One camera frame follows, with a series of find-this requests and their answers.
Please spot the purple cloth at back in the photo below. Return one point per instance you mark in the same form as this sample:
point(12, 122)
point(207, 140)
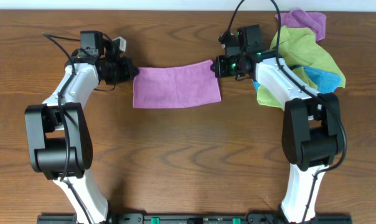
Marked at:
point(299, 18)

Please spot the small green cloth with label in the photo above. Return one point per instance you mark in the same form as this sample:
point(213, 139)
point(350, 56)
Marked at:
point(265, 98)

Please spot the large green cloth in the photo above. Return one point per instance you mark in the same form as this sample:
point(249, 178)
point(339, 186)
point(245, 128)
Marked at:
point(299, 47)

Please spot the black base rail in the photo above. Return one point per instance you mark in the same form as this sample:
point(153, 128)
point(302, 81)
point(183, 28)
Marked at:
point(194, 219)

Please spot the blue cloth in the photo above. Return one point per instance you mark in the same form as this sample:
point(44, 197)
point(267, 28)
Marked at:
point(325, 82)

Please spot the purple microfiber cloth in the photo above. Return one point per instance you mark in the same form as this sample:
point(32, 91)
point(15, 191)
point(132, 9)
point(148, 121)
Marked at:
point(176, 87)

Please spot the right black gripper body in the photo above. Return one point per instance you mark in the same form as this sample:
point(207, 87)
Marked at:
point(230, 66)

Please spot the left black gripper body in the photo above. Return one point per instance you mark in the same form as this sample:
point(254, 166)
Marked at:
point(118, 71)

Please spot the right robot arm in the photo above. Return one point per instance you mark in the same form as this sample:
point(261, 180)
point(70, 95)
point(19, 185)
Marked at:
point(312, 132)

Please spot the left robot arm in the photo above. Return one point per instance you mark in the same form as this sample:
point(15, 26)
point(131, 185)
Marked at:
point(59, 142)

